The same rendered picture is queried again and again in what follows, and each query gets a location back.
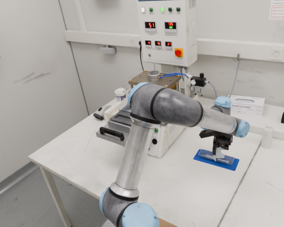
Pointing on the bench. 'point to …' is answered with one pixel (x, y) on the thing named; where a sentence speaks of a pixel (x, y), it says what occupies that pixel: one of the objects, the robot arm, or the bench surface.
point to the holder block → (122, 118)
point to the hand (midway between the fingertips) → (216, 155)
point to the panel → (153, 149)
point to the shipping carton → (111, 111)
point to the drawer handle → (112, 133)
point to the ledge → (273, 112)
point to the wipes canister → (120, 94)
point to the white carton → (247, 105)
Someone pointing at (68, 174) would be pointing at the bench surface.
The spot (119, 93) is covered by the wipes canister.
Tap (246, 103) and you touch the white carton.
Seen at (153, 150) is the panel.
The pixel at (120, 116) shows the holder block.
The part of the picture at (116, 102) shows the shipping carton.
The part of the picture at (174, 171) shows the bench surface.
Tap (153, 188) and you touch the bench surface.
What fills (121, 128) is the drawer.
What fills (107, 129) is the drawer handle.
